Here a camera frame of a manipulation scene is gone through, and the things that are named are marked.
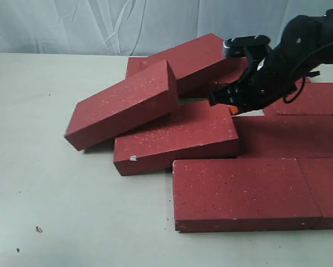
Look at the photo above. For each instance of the red brick front large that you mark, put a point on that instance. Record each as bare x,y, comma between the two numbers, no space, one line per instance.
226,195

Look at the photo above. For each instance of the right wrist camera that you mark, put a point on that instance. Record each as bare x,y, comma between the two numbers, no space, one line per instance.
244,46

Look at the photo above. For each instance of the red brick with white chip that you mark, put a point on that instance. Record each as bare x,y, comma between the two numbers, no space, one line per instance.
195,131

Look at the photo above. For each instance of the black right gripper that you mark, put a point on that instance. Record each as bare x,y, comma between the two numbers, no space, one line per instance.
261,84

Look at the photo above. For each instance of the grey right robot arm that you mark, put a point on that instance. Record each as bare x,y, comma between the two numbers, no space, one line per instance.
308,43

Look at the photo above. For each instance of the white backdrop cloth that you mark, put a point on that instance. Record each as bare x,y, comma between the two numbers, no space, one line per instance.
139,28

